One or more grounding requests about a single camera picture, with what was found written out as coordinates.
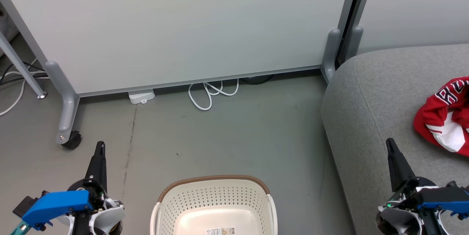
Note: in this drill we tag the wide white partition panel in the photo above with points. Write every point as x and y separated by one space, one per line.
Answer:
183 26

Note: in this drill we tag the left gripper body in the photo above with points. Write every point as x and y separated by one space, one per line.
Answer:
106 213

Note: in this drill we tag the white product label sticker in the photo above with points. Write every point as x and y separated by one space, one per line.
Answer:
220 231

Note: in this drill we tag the grey fabric sofa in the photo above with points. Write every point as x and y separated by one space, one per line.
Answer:
366 118

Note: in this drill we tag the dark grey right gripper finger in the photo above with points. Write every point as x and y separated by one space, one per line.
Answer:
397 169

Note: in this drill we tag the narrow white partition panel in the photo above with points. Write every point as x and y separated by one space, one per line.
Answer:
414 8

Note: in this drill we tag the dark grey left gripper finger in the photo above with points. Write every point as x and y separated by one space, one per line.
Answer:
98 165

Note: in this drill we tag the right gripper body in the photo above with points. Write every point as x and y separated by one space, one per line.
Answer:
399 209

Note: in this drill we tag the cream perforated laundry basket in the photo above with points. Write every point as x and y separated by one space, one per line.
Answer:
212 198

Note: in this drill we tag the right black wrist camera box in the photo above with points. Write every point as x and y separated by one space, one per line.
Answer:
443 194

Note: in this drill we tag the red jersey with white trim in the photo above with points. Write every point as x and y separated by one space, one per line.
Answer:
428 118

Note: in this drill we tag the black caster wheel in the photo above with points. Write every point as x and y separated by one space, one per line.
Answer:
73 140

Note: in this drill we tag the grey partition foot with caster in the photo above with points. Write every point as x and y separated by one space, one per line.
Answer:
67 110

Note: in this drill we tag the white power adapter box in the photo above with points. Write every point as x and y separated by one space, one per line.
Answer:
141 96

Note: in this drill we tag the grey metal table leg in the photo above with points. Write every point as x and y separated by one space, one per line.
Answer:
22 69

